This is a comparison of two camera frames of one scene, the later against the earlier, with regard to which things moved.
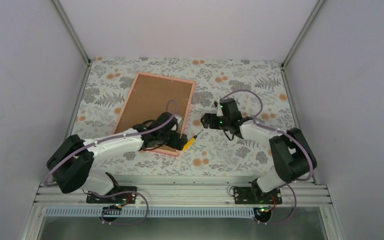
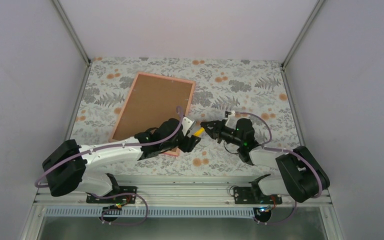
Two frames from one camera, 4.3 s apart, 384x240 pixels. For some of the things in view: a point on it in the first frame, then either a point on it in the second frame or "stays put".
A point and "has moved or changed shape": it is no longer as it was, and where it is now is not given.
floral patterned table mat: (108, 88) stays put
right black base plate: (254, 195) stays put
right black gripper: (213, 125) -> (216, 125)
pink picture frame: (151, 95) stays put
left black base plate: (121, 195) stays put
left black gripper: (182, 142) -> (189, 144)
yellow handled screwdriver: (190, 142) has moved or changed shape
